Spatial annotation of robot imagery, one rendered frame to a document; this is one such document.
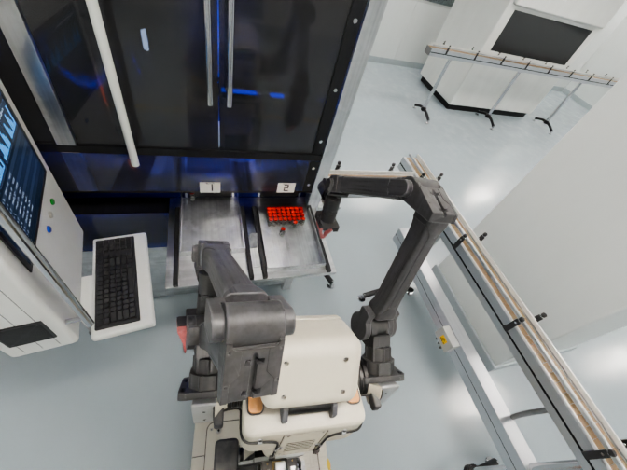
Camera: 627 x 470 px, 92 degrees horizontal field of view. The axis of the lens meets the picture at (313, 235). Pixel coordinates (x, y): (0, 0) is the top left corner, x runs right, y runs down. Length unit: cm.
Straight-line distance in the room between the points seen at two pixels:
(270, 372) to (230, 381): 5
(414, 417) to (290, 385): 168
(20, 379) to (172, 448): 87
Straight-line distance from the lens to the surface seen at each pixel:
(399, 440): 222
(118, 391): 211
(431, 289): 201
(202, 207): 151
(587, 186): 212
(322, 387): 69
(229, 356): 40
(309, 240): 144
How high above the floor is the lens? 198
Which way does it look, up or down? 48 degrees down
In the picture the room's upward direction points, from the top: 20 degrees clockwise
